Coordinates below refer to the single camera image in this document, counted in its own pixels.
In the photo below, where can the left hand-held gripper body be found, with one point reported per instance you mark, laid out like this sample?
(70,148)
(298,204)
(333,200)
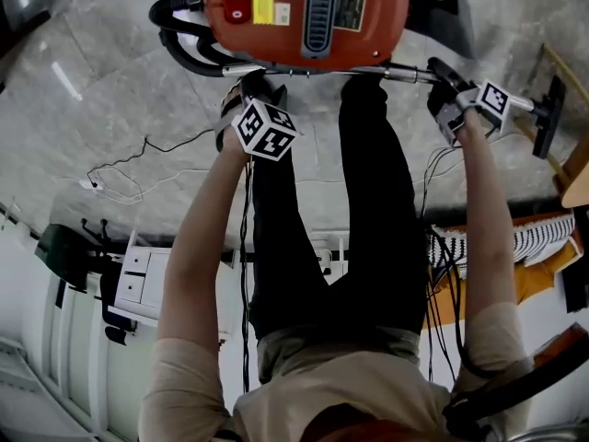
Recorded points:
(264,131)

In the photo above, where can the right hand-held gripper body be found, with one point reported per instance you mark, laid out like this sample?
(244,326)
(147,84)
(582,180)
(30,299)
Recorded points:
(492,101)

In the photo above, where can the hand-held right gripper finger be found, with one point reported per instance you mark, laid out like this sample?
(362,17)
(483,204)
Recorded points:
(439,99)
(448,73)

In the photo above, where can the black plastic squeegee head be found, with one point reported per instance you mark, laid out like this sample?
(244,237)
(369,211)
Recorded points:
(550,118)

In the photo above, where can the person's right forearm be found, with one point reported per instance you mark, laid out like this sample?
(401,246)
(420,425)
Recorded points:
(488,224)

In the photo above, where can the person's left forearm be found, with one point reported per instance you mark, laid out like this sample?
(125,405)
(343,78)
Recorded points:
(202,247)

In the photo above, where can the red vacuum cleaner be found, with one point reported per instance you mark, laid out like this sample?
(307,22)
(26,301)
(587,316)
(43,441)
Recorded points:
(299,12)

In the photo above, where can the person's black left shoe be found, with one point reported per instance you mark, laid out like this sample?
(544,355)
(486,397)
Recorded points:
(257,85)

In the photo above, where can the dark grey board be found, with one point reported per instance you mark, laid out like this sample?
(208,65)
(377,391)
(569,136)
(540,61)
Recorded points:
(442,21)

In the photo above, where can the person's black trousers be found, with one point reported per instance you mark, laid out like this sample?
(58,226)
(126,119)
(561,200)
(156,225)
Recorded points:
(368,224)

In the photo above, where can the striped blanket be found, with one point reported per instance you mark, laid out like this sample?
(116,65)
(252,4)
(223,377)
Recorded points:
(543,237)

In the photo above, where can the white power strip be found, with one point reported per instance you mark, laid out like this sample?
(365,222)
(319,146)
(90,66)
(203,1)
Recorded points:
(92,184)

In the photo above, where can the orange sofa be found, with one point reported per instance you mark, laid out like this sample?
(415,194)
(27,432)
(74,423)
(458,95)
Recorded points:
(534,279)

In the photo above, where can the white drawer cabinet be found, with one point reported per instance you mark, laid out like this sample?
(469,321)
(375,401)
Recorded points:
(142,279)

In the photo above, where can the black office chair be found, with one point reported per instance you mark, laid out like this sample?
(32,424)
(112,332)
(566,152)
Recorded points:
(73,256)

